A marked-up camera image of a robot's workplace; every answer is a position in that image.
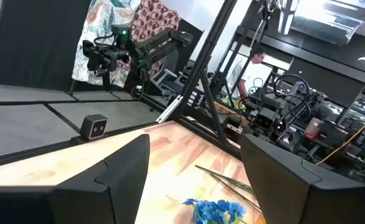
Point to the floral patterned cloth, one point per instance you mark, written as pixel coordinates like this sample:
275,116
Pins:
98,18

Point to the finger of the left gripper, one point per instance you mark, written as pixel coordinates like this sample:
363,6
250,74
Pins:
106,81

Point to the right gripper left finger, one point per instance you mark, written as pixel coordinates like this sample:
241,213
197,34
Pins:
76,199

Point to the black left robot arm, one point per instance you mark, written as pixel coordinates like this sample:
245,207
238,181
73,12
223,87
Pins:
157,43

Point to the black slanted rig post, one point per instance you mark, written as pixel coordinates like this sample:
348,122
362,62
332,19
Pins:
207,46

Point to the white artificial flower stem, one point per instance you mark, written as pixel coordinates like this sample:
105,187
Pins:
246,187

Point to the brown dotted cloth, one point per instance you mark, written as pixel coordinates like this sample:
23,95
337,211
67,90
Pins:
153,15

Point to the black curtain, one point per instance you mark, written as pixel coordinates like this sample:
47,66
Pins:
39,40

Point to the silver aluminium bar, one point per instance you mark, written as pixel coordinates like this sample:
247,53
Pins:
169,109

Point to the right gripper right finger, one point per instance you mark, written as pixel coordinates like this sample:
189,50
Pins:
310,202

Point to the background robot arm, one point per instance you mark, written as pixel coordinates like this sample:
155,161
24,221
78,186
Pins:
265,119

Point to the black aluminium table frame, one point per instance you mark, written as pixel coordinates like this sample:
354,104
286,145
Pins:
30,153

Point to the person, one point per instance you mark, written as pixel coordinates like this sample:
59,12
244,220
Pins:
257,74

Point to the blue artificial flower stem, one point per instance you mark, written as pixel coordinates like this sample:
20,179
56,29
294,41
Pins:
215,211

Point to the small grey camera box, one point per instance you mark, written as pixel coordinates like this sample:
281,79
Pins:
93,127

